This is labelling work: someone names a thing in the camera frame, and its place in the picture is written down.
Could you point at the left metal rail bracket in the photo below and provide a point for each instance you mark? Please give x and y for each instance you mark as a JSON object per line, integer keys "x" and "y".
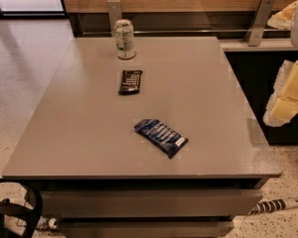
{"x": 114, "y": 13}

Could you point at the metal rail bracket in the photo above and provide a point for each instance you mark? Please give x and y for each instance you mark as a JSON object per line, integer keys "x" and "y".
{"x": 255, "y": 32}
{"x": 114, "y": 13}

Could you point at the grey table with drawers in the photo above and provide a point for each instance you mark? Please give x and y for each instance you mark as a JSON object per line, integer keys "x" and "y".
{"x": 103, "y": 180}

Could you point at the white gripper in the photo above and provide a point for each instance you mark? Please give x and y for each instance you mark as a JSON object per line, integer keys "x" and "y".
{"x": 283, "y": 105}

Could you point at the white green soda can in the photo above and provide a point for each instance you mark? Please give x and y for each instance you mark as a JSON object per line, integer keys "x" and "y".
{"x": 124, "y": 38}

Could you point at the black chair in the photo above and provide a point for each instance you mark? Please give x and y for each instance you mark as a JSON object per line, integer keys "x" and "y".
{"x": 30, "y": 216}

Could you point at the black snack bar wrapper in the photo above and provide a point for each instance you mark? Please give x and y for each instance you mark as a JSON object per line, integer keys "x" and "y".
{"x": 130, "y": 82}

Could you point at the right metal rail bracket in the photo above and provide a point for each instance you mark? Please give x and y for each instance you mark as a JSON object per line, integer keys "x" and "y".
{"x": 255, "y": 32}

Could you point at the blue rxbar blueberry wrapper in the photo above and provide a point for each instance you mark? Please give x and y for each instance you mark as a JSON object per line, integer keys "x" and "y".
{"x": 162, "y": 136}

